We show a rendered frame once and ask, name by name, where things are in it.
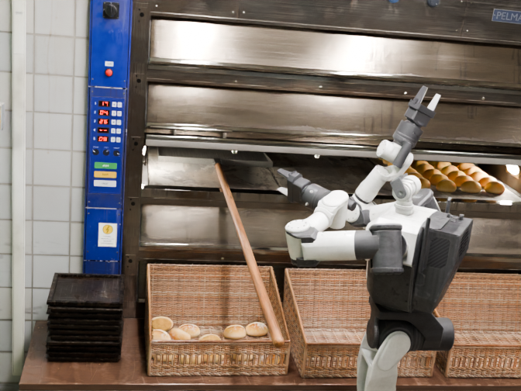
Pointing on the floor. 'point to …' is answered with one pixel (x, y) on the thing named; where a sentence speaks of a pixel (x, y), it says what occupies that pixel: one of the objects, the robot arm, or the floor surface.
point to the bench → (31, 381)
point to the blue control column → (111, 50)
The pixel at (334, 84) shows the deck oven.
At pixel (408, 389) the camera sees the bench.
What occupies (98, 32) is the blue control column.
